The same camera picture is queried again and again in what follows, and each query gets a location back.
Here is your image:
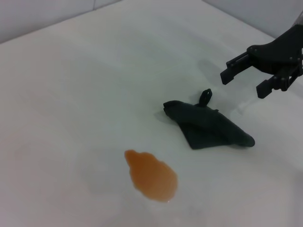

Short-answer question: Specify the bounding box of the dark blue rag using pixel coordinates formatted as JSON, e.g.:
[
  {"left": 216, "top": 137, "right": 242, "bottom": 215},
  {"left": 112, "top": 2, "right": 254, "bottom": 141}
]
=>
[{"left": 162, "top": 88, "right": 255, "bottom": 151}]

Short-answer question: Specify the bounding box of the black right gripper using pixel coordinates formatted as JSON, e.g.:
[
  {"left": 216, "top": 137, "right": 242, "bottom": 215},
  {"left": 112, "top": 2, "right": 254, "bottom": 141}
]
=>
[{"left": 220, "top": 22, "right": 303, "bottom": 99}]

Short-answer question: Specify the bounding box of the brown water stain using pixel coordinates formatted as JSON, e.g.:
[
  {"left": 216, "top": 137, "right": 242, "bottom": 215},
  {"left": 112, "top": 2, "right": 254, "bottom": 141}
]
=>
[{"left": 124, "top": 149, "right": 178, "bottom": 203}]

